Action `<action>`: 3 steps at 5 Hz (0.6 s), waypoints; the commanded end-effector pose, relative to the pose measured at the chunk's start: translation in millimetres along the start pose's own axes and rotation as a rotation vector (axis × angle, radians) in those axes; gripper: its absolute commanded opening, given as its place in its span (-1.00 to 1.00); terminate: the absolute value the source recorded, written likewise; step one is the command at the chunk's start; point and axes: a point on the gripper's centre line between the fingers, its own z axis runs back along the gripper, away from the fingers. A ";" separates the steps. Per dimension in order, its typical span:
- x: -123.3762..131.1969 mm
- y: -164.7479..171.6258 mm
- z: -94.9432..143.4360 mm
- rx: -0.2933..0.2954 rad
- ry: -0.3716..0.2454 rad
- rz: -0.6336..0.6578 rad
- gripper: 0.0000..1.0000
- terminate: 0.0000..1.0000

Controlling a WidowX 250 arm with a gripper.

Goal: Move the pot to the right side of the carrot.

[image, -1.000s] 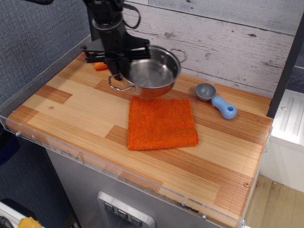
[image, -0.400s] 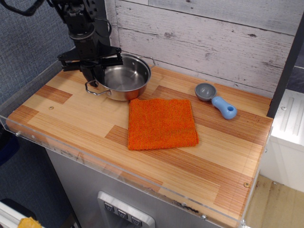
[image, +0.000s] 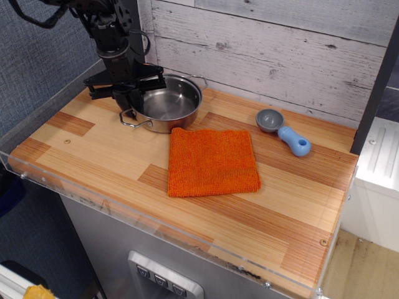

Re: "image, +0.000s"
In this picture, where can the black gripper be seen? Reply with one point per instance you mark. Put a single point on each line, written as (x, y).
(125, 79)

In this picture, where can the stainless steel pot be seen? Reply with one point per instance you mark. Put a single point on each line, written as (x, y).
(164, 109)

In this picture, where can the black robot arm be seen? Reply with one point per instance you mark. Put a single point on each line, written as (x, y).
(107, 22)

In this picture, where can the orange knitted cloth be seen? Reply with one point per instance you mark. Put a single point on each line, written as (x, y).
(211, 162)

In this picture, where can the blue grey toy scoop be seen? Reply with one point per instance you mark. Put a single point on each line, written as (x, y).
(272, 121)

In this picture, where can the grey cabinet with dispenser panel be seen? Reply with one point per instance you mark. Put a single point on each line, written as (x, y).
(135, 256)

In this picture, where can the yellow black object bottom left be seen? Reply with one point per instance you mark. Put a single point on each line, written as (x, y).
(15, 286)

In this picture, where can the white ridged side cabinet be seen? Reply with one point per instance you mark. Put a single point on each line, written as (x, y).
(371, 211)

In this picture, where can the dark vertical post right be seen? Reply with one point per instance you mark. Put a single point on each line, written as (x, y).
(377, 92)

